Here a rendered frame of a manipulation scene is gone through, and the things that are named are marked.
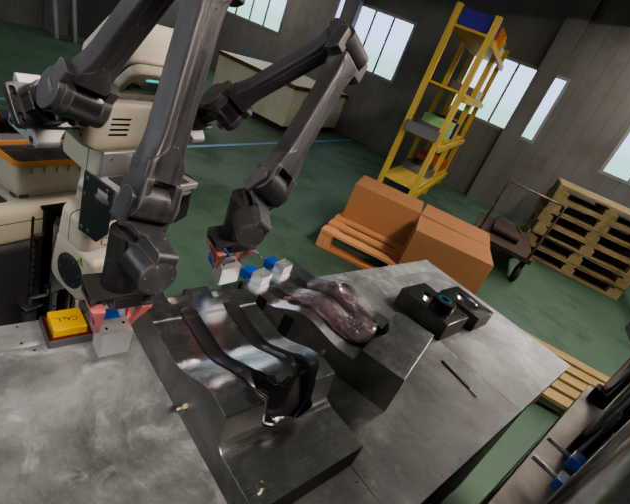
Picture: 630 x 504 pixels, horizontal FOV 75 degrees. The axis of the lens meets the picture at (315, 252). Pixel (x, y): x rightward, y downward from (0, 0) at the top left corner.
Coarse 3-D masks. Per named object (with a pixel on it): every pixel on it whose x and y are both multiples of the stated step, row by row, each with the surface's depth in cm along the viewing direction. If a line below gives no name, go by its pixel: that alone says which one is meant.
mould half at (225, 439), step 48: (192, 288) 98; (144, 336) 88; (192, 336) 86; (240, 336) 91; (192, 384) 74; (240, 384) 73; (192, 432) 75; (240, 432) 71; (288, 432) 77; (336, 432) 81; (240, 480) 66; (288, 480) 69
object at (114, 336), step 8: (112, 312) 75; (104, 320) 71; (112, 320) 72; (120, 320) 72; (128, 320) 73; (104, 328) 70; (112, 328) 70; (120, 328) 71; (128, 328) 71; (96, 336) 71; (104, 336) 69; (112, 336) 70; (120, 336) 71; (128, 336) 72; (96, 344) 71; (104, 344) 70; (112, 344) 71; (120, 344) 72; (128, 344) 73; (96, 352) 71; (104, 352) 71; (112, 352) 72; (120, 352) 73
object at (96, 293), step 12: (108, 264) 63; (84, 276) 66; (96, 276) 67; (108, 276) 64; (120, 276) 64; (96, 288) 65; (108, 288) 65; (120, 288) 65; (132, 288) 67; (96, 300) 63; (108, 300) 64
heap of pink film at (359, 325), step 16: (320, 288) 118; (336, 288) 118; (304, 304) 109; (320, 304) 106; (352, 304) 115; (336, 320) 107; (352, 320) 110; (368, 320) 112; (352, 336) 105; (368, 336) 107
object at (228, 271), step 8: (208, 256) 100; (232, 256) 98; (224, 264) 96; (232, 264) 97; (240, 264) 98; (216, 272) 97; (224, 272) 95; (232, 272) 97; (216, 280) 98; (224, 280) 98; (232, 280) 99
